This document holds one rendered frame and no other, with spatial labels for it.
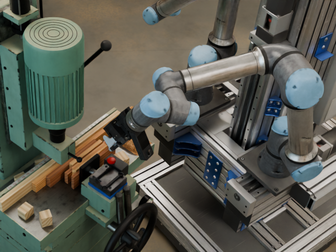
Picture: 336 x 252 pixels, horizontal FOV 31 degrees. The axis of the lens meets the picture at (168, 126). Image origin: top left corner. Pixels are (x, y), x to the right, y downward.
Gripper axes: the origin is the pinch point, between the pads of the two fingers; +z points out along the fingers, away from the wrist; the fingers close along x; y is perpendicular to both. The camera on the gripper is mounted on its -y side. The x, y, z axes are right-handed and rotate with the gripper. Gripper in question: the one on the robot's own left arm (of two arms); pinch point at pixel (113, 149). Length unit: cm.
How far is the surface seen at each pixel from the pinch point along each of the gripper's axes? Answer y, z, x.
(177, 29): 40, 148, -204
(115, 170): -6.0, 5.8, 1.2
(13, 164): 19.3, 37.6, 13.8
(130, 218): -21.0, 2.6, 10.2
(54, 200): -0.8, 20.4, 18.6
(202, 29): 29, 141, -218
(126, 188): -13.2, 5.0, 2.7
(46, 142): 15.9, 10.9, 11.8
